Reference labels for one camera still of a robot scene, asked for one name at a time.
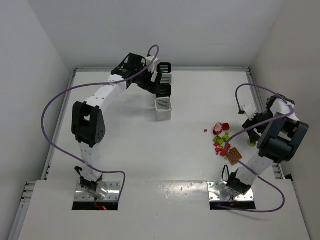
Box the orange lego plate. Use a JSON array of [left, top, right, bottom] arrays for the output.
[[226, 147, 243, 166]]

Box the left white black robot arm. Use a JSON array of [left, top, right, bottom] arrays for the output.
[[71, 53, 162, 198]]

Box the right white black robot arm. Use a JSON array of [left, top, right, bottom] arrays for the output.
[[226, 94, 309, 197]]

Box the far white slatted container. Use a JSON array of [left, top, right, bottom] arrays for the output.
[[160, 73, 172, 85]]

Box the white slatted container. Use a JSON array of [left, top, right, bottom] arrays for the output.
[[155, 96, 172, 122], [160, 73, 172, 85]]

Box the near black slatted container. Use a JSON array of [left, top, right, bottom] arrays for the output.
[[157, 83, 172, 98]]

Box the black slatted container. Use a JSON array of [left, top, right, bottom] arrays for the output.
[[157, 83, 172, 98], [157, 62, 172, 74]]

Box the far black slatted container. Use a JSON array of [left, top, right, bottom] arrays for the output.
[[157, 62, 172, 74]]

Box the near white slatted container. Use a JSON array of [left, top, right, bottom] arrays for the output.
[[155, 96, 172, 122]]

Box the red square lego brick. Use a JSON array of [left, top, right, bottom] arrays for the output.
[[222, 123, 230, 131]]

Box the long red lego brick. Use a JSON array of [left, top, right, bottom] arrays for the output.
[[220, 143, 231, 157]]

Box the lime green printed lego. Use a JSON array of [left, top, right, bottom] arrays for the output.
[[213, 135, 224, 147]]

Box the red white flower lego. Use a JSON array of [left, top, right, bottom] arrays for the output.
[[212, 122, 224, 136]]

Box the small red lego piece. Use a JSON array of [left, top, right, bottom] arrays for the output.
[[215, 147, 224, 155]]

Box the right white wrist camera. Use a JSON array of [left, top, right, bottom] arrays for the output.
[[238, 105, 258, 120]]

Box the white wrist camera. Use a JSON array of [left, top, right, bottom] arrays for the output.
[[238, 105, 258, 120], [145, 55, 160, 73]]

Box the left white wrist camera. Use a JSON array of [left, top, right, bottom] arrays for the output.
[[145, 55, 160, 73]]

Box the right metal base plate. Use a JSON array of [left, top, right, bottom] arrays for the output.
[[207, 181, 254, 203]]

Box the metal base plate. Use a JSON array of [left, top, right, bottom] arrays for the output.
[[74, 181, 121, 202], [207, 181, 254, 203]]

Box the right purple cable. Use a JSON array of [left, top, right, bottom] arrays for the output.
[[216, 83, 296, 212]]

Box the purple cable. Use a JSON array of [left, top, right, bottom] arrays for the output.
[[216, 83, 296, 212], [40, 44, 161, 198]]

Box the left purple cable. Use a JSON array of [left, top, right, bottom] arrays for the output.
[[40, 44, 161, 198]]

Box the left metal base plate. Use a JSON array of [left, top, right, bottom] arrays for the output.
[[74, 181, 121, 202]]

